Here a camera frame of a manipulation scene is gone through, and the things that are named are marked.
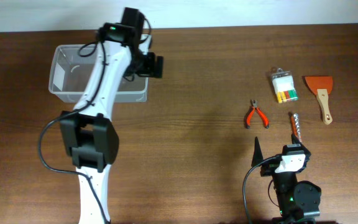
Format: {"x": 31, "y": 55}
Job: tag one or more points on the red scraper with wooden handle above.
{"x": 321, "y": 87}

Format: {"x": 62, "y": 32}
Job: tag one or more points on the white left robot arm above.
{"x": 89, "y": 137}

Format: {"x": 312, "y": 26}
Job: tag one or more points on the clear plastic container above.
{"x": 69, "y": 75}

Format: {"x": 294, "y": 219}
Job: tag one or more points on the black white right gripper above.
{"x": 268, "y": 167}

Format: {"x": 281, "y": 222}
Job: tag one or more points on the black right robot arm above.
{"x": 298, "y": 201}

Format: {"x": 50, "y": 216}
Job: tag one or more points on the masonry drill bit red case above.
{"x": 295, "y": 125}

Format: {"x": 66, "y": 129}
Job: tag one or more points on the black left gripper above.
{"x": 150, "y": 68}

